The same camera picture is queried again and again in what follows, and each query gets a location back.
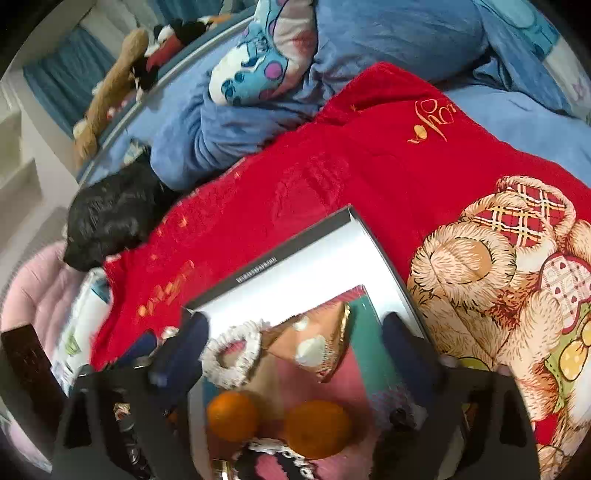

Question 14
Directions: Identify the pile of oranges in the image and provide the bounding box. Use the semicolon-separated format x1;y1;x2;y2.
205;391;354;460

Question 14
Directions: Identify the black and white plush toy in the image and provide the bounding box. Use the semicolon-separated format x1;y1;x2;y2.
129;58;160;93

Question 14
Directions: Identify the blue duvet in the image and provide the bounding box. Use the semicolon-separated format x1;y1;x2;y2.
150;0;578;192

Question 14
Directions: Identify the black white-lined storage box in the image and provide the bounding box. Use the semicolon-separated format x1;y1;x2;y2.
182;206;467;480

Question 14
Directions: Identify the black puffer jacket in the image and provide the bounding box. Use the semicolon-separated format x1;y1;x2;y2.
62;161;178;273

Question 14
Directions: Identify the blue curtain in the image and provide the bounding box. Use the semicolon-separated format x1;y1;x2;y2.
23;30;116;123

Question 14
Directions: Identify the grey bed rail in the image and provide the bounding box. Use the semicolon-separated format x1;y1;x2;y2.
74;9;264;185

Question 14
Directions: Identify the pink and teal notebook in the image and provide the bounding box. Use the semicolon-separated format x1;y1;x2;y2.
249;284;416;480

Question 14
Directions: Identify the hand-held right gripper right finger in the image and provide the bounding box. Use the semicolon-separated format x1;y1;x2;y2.
374;311;541;480

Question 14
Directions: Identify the black and white lace scrunchie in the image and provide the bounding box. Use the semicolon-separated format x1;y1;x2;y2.
231;436;315;480

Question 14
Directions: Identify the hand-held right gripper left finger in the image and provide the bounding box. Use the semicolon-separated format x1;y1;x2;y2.
53;311;211;480

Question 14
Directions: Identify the brown plush toy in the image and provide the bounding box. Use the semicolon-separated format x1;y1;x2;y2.
71;28;151;158

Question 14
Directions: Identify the white printed pillow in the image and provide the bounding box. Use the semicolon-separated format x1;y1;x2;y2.
48;268;114;384

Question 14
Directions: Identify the brown polka dot pouch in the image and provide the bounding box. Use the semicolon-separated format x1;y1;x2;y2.
263;302;354;384

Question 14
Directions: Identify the red bear print blanket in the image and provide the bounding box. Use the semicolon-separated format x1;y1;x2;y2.
90;62;591;480

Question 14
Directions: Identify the pink quilt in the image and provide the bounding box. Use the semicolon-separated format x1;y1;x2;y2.
0;242;84;472

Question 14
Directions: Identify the blue bed sheet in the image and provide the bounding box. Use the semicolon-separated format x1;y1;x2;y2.
76;46;591;185

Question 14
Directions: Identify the blue cartoon print pillow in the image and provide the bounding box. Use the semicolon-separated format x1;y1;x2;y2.
475;0;591;116

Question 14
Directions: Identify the red and black plush toy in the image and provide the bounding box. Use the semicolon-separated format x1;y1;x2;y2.
145;18;208;70

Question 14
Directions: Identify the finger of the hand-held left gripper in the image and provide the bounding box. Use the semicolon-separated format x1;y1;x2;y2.
108;325;181;370

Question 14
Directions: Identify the blue cartoon print blanket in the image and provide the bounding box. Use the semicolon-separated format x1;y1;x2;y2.
208;0;319;107

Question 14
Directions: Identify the white shelf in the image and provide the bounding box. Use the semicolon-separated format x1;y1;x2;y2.
0;111;51;204

